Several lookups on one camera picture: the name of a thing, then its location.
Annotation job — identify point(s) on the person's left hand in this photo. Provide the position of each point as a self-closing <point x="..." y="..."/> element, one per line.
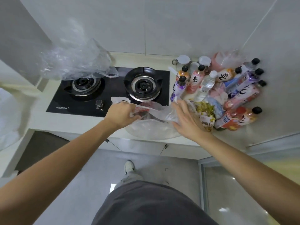
<point x="119" y="115"/>

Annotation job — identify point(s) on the person's right hand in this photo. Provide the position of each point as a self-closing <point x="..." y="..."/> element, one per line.
<point x="191" y="125"/>

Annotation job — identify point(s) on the person's right thumb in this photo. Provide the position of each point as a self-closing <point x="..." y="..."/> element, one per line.
<point x="178" y="126"/>

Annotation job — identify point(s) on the person's left fingers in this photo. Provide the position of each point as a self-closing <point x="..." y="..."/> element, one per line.
<point x="134" y="114"/>

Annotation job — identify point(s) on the person's right forearm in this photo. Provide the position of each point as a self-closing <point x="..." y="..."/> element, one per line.
<point x="246" y="166"/>

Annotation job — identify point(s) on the person's left forearm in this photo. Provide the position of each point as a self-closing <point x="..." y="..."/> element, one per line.
<point x="58" y="173"/>

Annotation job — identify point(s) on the red packet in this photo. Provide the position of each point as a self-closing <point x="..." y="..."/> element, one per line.
<point x="141" y="110"/>

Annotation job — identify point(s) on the yellow nut snack packet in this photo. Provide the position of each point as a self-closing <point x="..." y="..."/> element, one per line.
<point x="207" y="119"/>

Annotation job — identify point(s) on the black glass gas stove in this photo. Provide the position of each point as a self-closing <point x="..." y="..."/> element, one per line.
<point x="112" y="91"/>

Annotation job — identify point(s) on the black burner pan support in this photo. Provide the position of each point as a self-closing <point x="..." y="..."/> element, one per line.
<point x="85" y="84"/>
<point x="143" y="83"/>

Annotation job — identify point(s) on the white cabinet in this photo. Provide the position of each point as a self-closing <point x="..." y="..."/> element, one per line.
<point x="145" y="146"/>

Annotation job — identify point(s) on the silver stove knob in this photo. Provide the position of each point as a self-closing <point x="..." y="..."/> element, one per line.
<point x="99" y="104"/>

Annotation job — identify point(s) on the purple drink bottle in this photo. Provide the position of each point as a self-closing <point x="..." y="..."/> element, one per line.
<point x="178" y="89"/>
<point x="246" y="83"/>

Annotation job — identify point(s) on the light blue packet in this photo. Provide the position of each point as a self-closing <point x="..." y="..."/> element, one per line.
<point x="216" y="107"/>

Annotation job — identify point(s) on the pink drink bottle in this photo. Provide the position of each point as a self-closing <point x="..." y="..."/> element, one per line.
<point x="243" y="96"/>
<point x="195" y="80"/>

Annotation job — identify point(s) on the clear water bottle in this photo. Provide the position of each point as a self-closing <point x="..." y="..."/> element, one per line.
<point x="206" y="84"/>

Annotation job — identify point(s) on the red drink bottle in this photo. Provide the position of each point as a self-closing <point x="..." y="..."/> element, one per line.
<point x="228" y="118"/>

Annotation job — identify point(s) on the orange drink bottle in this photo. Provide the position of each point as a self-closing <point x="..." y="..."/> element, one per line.
<point x="248" y="117"/>
<point x="225" y="75"/>
<point x="183" y="74"/>

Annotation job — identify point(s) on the pink packet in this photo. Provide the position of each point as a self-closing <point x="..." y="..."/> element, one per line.
<point x="218" y="92"/>

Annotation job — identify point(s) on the person's white shoe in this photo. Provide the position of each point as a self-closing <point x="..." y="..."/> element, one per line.
<point x="129" y="167"/>

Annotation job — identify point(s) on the white mug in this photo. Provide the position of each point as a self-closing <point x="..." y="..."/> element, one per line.
<point x="182" y="62"/>

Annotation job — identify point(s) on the white lidded cup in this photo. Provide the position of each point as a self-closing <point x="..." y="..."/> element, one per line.
<point x="204" y="62"/>

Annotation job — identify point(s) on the pink plastic bag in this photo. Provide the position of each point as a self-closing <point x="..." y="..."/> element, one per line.
<point x="222" y="59"/>

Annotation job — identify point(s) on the large crumpled clear plastic bag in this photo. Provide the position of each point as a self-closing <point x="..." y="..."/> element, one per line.
<point x="77" y="58"/>

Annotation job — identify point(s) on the person's grey trousers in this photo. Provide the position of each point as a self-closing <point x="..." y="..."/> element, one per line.
<point x="150" y="203"/>

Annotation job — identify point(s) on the clear bottle with black cap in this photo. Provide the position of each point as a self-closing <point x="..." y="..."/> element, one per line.
<point x="249" y="64"/>

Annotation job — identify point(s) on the white plastic bag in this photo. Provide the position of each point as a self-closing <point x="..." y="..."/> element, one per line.
<point x="11" y="114"/>

